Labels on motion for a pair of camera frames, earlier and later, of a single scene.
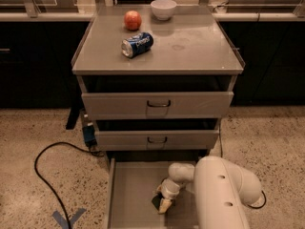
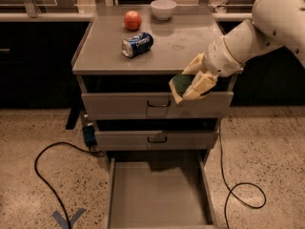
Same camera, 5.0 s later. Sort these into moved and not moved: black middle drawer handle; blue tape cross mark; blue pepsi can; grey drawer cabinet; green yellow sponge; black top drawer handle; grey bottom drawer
Moved: green yellow sponge
Not moved: black middle drawer handle; blue tape cross mark; grey bottom drawer; black top drawer handle; grey drawer cabinet; blue pepsi can
